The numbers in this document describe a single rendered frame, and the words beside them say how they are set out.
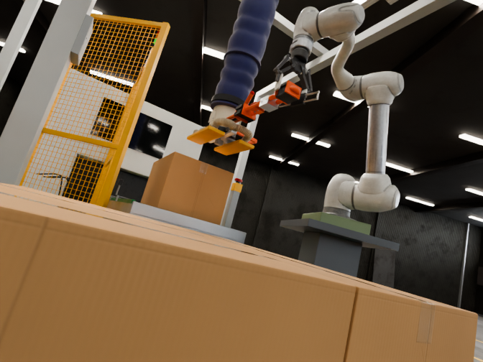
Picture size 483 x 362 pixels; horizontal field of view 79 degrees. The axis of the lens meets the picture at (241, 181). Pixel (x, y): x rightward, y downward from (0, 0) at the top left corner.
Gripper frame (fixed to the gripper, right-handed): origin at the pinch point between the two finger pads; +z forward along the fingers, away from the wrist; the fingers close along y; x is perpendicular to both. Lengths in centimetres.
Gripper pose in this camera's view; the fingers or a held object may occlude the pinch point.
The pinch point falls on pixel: (290, 95)
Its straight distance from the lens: 129.0
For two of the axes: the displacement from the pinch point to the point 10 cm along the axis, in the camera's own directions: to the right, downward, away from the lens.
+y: -8.3, -3.1, -4.6
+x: 4.9, -0.4, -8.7
